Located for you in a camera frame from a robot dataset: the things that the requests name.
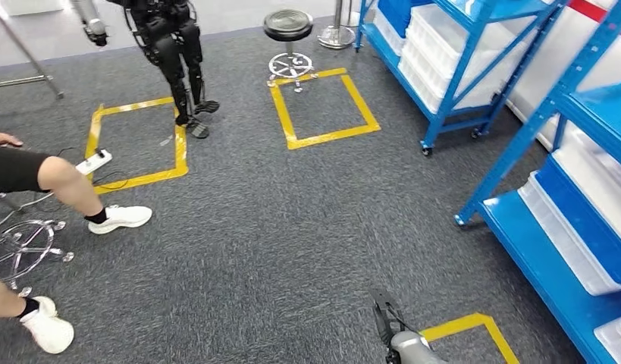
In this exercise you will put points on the blue steel shelf rack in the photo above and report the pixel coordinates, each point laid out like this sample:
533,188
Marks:
541,271
444,100

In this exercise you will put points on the black round swivel stool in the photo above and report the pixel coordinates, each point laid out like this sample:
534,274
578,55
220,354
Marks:
288,25

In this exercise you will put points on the stack of white bins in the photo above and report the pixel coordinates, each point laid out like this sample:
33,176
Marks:
430,50

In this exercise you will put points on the blue plastic bin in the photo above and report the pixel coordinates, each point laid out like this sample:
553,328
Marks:
581,221
395,12

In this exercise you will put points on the white power strip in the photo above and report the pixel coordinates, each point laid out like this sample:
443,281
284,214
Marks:
94,162

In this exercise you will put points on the person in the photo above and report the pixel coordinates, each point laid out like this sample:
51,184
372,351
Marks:
14,171

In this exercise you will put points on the chrome stanchion post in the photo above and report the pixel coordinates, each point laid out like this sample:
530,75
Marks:
336,36

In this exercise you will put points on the steel frame table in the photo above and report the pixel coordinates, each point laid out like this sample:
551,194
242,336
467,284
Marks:
24,50

